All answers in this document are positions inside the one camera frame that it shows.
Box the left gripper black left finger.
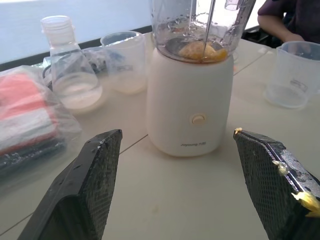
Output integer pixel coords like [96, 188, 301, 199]
[17, 128, 124, 240]

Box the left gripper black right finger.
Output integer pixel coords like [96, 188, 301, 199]
[233, 127, 320, 240]

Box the orange fruit piece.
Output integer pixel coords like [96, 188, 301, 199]
[211, 47, 229, 64]
[179, 41, 218, 62]

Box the clear blender jar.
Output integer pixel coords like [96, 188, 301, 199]
[148, 0, 257, 65]

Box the white blender base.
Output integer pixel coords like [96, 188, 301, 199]
[145, 46, 235, 158]

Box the clear flask with white liquid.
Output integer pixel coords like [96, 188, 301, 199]
[40, 15, 104, 115]

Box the clear plastic measuring cup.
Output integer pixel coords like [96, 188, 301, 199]
[263, 40, 320, 109]

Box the plastic bag with pink cloths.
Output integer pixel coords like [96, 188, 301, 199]
[0, 64, 84, 177]

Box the clear plastic beaker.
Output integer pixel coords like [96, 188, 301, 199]
[99, 31, 148, 95]

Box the person in purple shirt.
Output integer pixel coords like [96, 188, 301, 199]
[257, 0, 320, 45]

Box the clear bag with dark cable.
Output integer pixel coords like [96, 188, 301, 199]
[42, 46, 113, 76]

